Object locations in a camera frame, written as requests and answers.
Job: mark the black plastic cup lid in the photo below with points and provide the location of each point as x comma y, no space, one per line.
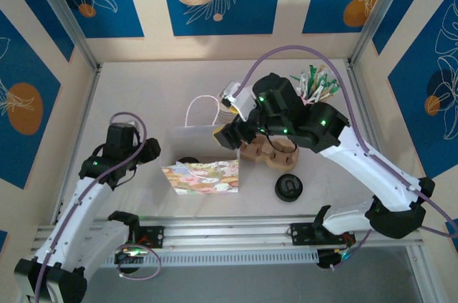
187,161
289,188

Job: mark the animal print gift bag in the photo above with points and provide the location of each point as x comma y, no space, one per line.
200,179

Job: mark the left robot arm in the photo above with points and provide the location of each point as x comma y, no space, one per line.
71,217

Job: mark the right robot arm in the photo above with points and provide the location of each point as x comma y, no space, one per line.
375,177

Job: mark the wrapped straws bundle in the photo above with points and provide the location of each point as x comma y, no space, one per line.
318,84

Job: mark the brown pulp cup carrier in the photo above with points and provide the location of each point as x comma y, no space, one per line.
286,159

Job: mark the small circuit board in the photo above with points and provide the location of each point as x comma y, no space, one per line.
336,256
129,254

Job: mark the aluminium table side rail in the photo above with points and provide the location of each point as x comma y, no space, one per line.
354,73
89,102

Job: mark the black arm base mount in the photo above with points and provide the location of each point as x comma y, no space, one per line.
152,236
302,234

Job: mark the aluminium frame rail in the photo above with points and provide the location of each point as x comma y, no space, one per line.
229,233

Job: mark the aluminium frame post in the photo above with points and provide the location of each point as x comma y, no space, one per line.
383,5
61,13

